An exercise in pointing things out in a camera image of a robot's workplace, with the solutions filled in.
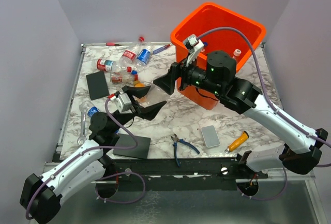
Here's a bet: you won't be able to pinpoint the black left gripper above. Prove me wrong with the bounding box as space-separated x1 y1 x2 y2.
111 85 166 133

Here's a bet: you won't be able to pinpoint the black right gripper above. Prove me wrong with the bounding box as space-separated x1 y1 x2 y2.
154 51 223 96

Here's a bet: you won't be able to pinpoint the small orange juice bottle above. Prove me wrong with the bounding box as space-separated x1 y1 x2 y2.
133 80 151 103

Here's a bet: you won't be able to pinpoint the clear bottle blue label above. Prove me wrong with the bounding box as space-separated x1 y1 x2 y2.
134 44 153 71

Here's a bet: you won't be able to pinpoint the red cap clear bottle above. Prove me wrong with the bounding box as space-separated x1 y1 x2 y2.
110 70 138 84

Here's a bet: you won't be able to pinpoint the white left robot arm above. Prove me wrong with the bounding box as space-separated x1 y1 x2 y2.
20 86 166 223

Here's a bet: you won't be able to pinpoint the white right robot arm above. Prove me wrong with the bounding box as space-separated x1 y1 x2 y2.
153 51 328 178

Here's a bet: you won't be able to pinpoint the orange plastic bin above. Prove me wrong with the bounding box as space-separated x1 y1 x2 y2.
170 3 266 110

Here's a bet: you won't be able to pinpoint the black foam block left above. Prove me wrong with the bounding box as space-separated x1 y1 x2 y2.
86 71 109 100

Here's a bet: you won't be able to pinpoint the black foam pad front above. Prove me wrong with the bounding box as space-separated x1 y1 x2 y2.
113 134 151 159

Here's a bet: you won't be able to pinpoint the red label water bottle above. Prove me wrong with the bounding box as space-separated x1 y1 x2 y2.
96 59 132 73

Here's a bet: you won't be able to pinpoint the silver wrench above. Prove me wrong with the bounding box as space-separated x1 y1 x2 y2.
77 112 86 145

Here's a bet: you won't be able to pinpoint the grey metal tin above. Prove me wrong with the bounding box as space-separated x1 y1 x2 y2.
201 125 220 148

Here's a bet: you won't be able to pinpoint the red screwdriver at back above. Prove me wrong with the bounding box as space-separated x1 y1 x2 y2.
106 42 123 47

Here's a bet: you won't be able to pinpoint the orange utility knife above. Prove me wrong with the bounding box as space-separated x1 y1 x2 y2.
224 131 249 153

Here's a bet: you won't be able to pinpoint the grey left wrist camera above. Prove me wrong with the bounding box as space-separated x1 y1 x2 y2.
114 93 132 113

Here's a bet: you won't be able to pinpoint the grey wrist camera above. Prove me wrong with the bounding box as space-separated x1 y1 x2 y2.
114 93 132 113
183 34 204 66

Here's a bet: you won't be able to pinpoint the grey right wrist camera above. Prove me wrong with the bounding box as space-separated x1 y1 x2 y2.
183 34 204 66

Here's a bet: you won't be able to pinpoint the blue handled pliers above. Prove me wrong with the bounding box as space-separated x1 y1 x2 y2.
170 133 200 168

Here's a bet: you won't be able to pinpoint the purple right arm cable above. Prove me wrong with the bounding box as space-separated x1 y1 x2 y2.
198 26 331 201

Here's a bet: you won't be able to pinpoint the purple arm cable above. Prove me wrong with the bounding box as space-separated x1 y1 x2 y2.
25 97 147 221
198 26 331 201

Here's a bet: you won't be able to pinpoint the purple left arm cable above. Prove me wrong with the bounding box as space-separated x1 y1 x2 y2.
25 97 147 221

